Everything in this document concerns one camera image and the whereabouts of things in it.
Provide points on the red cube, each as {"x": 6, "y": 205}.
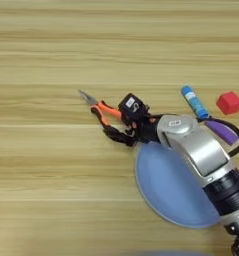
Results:
{"x": 229, "y": 103}

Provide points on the orange black needle-nose pliers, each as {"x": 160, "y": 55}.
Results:
{"x": 102, "y": 110}

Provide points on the round blue plate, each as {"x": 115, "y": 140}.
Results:
{"x": 171, "y": 190}

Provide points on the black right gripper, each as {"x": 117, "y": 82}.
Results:
{"x": 146, "y": 128}

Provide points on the blue glue stick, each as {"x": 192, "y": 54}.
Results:
{"x": 194, "y": 101}

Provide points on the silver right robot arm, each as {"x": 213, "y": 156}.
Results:
{"x": 204, "y": 156}

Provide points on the purple rectangular block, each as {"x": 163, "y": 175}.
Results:
{"x": 222, "y": 131}

